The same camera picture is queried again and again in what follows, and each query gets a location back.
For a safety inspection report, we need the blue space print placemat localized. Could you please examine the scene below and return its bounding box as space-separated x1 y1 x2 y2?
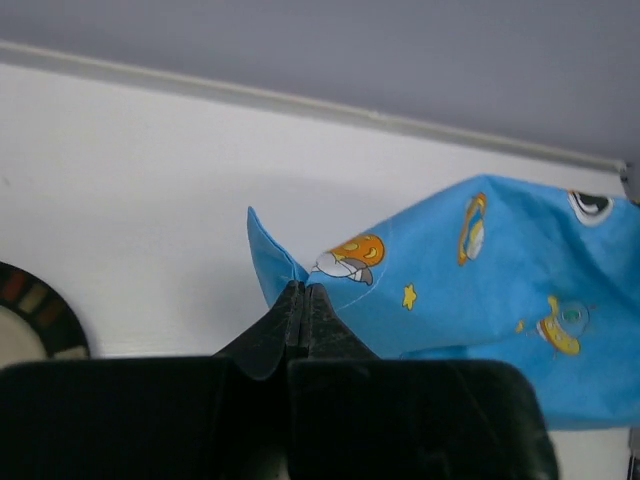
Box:
247 175 639 430

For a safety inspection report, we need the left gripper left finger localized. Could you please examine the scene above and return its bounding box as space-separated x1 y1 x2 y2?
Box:
214 281 305 380

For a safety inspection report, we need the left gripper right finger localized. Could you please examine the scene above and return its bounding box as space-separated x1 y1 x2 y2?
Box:
304 284 379 361

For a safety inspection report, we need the black rimmed dinner plate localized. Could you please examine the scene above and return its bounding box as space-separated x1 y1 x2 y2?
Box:
1 263 90 367

